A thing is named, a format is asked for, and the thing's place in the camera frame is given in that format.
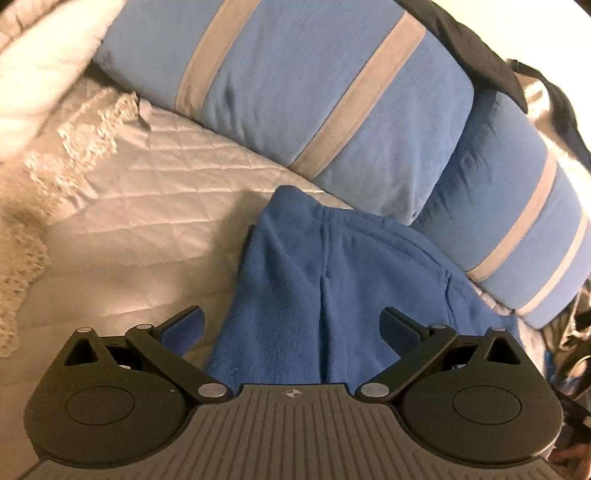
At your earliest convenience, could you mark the white comforter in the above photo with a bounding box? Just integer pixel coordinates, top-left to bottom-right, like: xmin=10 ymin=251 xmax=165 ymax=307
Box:
xmin=0 ymin=0 xmax=126 ymax=163

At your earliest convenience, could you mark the dark cloth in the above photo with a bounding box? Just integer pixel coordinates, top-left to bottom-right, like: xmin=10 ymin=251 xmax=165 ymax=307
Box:
xmin=397 ymin=0 xmax=530 ymax=114

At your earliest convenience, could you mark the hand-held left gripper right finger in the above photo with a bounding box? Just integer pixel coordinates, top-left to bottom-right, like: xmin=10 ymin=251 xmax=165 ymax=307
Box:
xmin=356 ymin=307 xmax=529 ymax=401

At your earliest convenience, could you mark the blue grey-striped pillow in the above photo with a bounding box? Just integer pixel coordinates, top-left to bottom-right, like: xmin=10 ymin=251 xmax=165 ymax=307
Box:
xmin=92 ymin=0 xmax=476 ymax=227
xmin=411 ymin=88 xmax=591 ymax=331

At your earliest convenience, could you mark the navy and white garment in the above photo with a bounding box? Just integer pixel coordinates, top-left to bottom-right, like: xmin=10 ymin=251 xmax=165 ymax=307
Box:
xmin=505 ymin=58 xmax=591 ymax=168

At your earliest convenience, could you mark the blue fleece blanket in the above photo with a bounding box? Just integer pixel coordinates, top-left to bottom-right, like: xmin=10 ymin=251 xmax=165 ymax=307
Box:
xmin=205 ymin=185 xmax=527 ymax=393

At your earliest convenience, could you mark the lace-trimmed sheer cover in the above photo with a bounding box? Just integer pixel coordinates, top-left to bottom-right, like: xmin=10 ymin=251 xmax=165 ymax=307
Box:
xmin=0 ymin=90 xmax=142 ymax=359

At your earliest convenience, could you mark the grey quilted bedspread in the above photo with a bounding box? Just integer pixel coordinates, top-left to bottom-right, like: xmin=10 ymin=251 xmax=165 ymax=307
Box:
xmin=0 ymin=88 xmax=362 ymax=480

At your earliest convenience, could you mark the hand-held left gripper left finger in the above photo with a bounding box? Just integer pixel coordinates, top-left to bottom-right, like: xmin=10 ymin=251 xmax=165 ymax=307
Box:
xmin=61 ymin=305 xmax=230 ymax=403

